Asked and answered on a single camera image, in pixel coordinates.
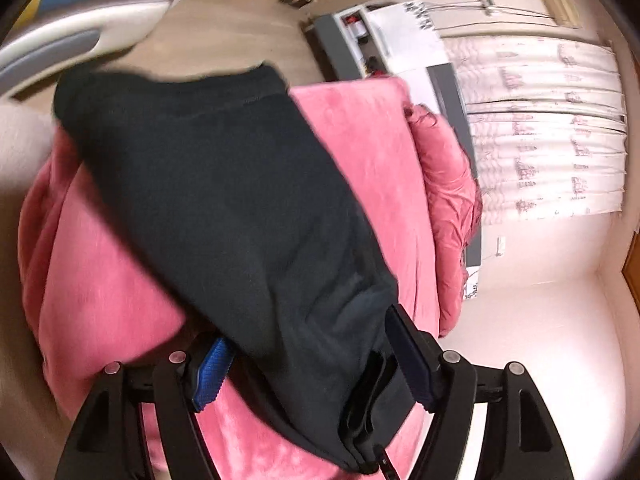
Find white grey nightstand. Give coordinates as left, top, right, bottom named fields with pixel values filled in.
left=305, top=2, right=401, bottom=81

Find wooden door frame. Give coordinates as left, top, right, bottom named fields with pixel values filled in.
left=620, top=230, right=640, bottom=306

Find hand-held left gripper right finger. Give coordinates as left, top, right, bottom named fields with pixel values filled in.
left=385, top=304, right=576, bottom=480

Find pink duvet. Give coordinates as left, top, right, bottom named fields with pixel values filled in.
left=405, top=102, right=483, bottom=338

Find white ship print curtain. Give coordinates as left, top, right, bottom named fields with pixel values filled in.
left=442, top=37, right=628, bottom=221

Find pink fleece bed sheet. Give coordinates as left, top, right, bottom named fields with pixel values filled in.
left=17, top=77, right=451, bottom=480

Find grey white bed headboard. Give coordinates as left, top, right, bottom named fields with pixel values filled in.
left=367, top=2, right=483, bottom=301

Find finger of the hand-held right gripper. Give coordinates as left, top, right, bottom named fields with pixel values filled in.
left=339, top=350, right=401, bottom=480

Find black embroidered pants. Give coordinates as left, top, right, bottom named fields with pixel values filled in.
left=52, top=62, right=416, bottom=476

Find hanging power cable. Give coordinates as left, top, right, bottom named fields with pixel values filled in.
left=425, top=2, right=561, bottom=31

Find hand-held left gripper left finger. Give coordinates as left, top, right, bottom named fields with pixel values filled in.
left=52, top=337, right=238, bottom=480

